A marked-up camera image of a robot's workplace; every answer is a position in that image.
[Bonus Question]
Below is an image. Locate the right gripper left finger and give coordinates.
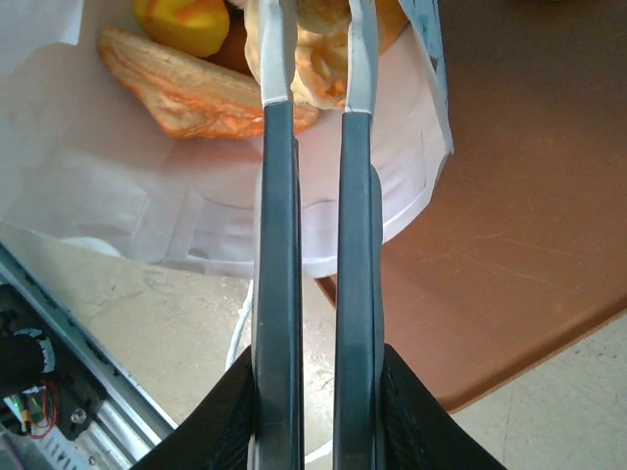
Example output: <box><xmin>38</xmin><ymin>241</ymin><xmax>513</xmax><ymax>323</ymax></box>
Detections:
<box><xmin>253</xmin><ymin>0</ymin><xmax>304</xmax><ymax>470</ymax></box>

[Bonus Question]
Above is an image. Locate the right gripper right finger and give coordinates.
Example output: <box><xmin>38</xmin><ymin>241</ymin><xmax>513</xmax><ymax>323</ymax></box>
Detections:
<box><xmin>332</xmin><ymin>0</ymin><xmax>386</xmax><ymax>470</ymax></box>

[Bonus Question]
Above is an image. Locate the triangular fake puff pastry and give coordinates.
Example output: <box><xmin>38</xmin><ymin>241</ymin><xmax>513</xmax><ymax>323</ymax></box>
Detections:
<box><xmin>96</xmin><ymin>24</ymin><xmax>320</xmax><ymax>141</ymax></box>

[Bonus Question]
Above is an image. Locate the pale twisted fake pastry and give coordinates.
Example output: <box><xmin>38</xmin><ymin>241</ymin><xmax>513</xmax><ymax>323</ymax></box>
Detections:
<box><xmin>243</xmin><ymin>0</ymin><xmax>362</xmax><ymax>112</ymax></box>

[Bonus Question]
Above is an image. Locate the white printed paper bag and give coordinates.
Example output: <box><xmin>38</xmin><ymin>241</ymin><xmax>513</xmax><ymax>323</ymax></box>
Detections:
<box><xmin>0</xmin><ymin>0</ymin><xmax>456</xmax><ymax>373</ymax></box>

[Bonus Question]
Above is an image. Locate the brown plastic tray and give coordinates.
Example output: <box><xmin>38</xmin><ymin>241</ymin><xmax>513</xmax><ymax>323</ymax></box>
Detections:
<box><xmin>315</xmin><ymin>0</ymin><xmax>627</xmax><ymax>412</ymax></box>

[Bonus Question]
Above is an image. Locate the aluminium front rail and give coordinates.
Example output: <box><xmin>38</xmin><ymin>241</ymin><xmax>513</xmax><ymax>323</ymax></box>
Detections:
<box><xmin>0</xmin><ymin>242</ymin><xmax>180</xmax><ymax>470</ymax></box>

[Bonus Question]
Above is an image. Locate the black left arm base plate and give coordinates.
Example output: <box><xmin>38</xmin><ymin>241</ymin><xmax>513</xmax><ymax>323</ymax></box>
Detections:
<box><xmin>0</xmin><ymin>371</ymin><xmax>107</xmax><ymax>442</ymax></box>

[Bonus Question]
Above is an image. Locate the grey slotted cable duct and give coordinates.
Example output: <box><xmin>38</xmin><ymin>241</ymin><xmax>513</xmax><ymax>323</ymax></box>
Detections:
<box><xmin>0</xmin><ymin>425</ymin><xmax>133</xmax><ymax>470</ymax></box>

